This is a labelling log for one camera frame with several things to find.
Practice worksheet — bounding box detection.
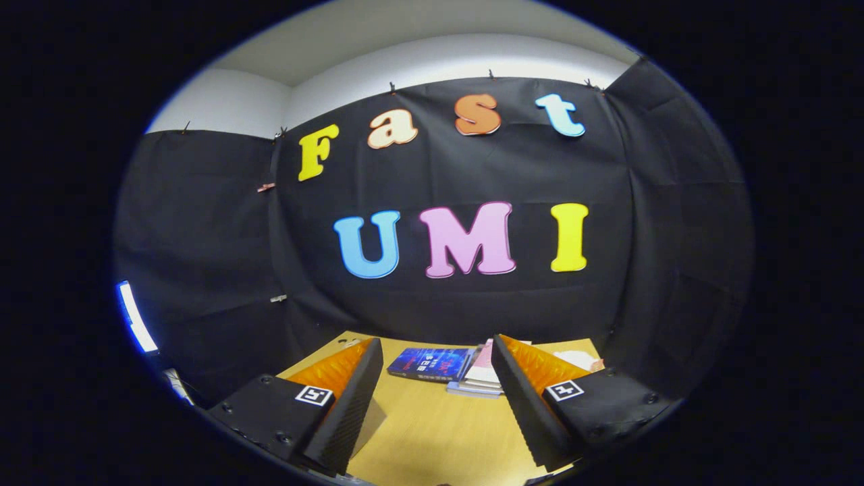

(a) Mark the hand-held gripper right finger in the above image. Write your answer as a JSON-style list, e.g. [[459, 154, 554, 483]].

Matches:
[[491, 333, 681, 475]]

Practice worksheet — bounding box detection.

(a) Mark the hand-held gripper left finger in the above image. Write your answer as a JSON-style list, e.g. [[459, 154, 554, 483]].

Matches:
[[207, 337, 385, 477]]

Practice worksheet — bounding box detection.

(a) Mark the light blue book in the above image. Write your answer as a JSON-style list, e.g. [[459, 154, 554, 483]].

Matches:
[[445, 381, 504, 400]]

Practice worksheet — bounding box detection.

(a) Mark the pink cover book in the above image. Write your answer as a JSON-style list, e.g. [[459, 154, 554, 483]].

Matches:
[[466, 340, 534, 390]]

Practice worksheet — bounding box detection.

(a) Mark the white plush toy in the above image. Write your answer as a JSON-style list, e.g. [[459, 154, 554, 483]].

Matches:
[[553, 350, 605, 373]]

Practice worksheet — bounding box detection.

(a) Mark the dark blue book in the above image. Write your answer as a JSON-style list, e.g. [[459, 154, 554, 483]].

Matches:
[[387, 347, 477, 383]]

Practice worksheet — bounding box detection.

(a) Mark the bright computer screen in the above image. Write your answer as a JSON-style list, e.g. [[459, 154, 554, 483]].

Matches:
[[116, 280, 159, 354]]

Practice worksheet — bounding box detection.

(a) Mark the black backdrop cloth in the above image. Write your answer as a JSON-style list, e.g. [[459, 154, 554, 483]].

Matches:
[[113, 57, 755, 406]]

